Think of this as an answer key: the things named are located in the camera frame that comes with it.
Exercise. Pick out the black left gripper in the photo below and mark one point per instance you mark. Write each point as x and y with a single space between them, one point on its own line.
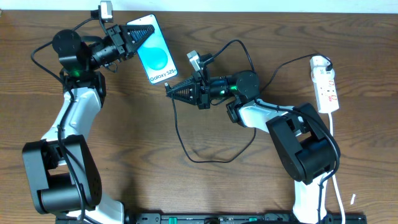
120 42

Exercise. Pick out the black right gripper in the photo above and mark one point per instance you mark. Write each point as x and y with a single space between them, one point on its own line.
202 92

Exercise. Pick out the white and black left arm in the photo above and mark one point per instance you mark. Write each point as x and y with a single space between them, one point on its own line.
62 175

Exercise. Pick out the white paper tag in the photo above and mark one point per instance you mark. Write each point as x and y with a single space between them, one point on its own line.
352 199

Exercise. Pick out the blue Galaxy smartphone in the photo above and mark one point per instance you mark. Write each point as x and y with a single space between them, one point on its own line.
154 53

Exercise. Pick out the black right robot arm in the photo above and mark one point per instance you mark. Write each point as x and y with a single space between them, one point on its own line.
305 146

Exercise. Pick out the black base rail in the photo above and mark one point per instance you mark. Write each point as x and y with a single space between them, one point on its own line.
156 218

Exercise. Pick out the white charger plug adapter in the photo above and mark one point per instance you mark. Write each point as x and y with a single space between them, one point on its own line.
319 61

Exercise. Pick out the white power strip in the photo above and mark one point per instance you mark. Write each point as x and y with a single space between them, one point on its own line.
325 90

